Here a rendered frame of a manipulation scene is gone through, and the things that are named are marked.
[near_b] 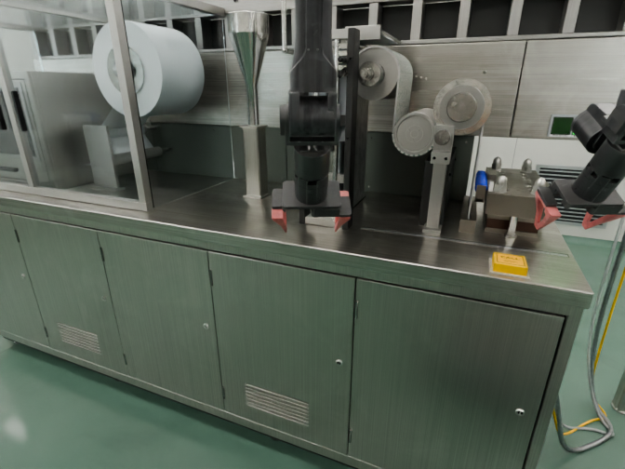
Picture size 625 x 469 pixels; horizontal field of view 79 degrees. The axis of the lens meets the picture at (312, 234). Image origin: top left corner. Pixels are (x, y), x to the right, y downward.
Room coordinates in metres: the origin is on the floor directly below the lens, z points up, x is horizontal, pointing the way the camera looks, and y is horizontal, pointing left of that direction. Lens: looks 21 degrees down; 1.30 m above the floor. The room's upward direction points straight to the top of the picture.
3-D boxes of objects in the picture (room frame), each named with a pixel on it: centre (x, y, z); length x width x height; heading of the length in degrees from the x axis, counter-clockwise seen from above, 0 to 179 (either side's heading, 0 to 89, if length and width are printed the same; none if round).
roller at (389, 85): (1.30, -0.23, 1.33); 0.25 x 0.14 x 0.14; 158
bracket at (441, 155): (1.06, -0.36, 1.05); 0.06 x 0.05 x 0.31; 158
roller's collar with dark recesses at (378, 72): (1.16, -0.17, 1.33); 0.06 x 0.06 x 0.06; 68
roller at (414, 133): (1.24, -0.34, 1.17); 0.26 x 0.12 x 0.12; 158
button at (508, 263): (0.81, -0.46, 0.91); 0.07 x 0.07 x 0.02; 68
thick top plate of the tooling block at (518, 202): (1.16, -0.63, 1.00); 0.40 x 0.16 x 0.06; 158
